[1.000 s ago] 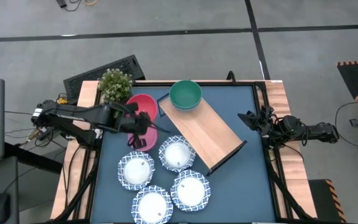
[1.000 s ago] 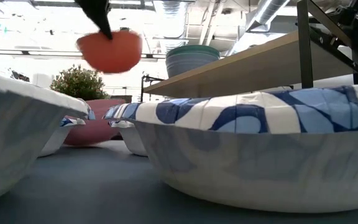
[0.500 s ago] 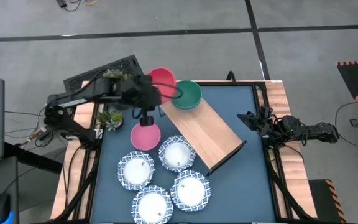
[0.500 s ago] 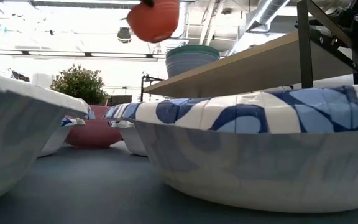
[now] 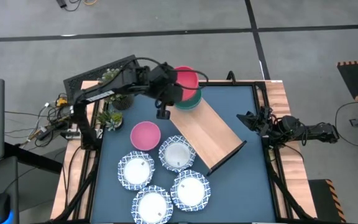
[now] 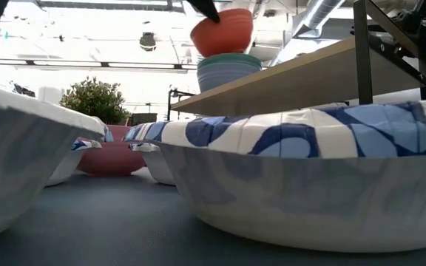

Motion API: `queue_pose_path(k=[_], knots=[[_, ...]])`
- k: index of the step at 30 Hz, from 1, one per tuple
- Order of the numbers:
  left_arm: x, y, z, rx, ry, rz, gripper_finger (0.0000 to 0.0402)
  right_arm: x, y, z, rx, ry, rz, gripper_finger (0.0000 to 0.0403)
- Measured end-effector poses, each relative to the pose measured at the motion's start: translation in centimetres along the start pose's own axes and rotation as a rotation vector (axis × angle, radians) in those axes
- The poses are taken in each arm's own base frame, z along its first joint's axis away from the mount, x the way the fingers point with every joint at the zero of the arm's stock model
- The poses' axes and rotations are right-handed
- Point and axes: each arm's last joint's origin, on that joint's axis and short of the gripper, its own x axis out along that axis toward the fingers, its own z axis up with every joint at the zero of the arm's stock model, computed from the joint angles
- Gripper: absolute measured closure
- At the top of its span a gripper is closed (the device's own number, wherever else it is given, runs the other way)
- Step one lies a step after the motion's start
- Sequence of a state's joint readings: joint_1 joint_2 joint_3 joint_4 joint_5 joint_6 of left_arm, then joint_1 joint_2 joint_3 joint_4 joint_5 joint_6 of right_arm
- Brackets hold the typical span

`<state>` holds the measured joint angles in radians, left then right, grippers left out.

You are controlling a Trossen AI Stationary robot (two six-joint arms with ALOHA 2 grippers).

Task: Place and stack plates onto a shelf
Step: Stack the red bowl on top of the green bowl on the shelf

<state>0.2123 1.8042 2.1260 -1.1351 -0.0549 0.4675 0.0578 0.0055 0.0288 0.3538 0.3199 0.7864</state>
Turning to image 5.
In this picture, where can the black clamp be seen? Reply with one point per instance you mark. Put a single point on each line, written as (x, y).
(231, 76)

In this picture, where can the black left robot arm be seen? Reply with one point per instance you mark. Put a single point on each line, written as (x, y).
(126, 81)

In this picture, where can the black computer mouse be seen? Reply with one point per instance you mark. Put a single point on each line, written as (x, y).
(0, 207)

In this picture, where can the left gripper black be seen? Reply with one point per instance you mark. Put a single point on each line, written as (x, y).
(162, 81)

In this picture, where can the black metal table frame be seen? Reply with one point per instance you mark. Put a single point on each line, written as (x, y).
(222, 84)

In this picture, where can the red bowl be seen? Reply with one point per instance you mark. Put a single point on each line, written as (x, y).
(187, 79)

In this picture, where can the blue white patterned plate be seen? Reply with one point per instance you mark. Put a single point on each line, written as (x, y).
(152, 205)
(177, 154)
(190, 190)
(136, 170)

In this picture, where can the small green succulent plant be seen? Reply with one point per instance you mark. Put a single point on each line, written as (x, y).
(110, 119)

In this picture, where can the black power adapter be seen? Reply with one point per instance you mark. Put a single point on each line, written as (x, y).
(61, 3)

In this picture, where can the pink bowl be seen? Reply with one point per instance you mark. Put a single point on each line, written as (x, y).
(145, 136)

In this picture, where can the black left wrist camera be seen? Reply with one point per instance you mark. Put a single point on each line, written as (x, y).
(163, 113)

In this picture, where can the black perforated panel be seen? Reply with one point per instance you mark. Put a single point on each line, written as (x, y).
(79, 81)

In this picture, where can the black desk leg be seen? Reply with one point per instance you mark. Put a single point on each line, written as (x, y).
(33, 157)

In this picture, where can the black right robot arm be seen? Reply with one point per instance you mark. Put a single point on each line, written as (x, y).
(309, 130)

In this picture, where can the yellow plug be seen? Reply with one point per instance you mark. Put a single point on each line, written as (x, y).
(62, 102)

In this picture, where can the green bowl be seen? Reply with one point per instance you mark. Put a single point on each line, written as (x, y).
(193, 103)

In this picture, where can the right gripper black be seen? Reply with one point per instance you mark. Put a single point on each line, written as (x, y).
(264, 123)

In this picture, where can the potted plant with white flowers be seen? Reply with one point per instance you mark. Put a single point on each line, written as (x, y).
(123, 102)

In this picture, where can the wooden table side board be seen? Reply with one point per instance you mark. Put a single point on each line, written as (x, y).
(61, 186)
(278, 99)

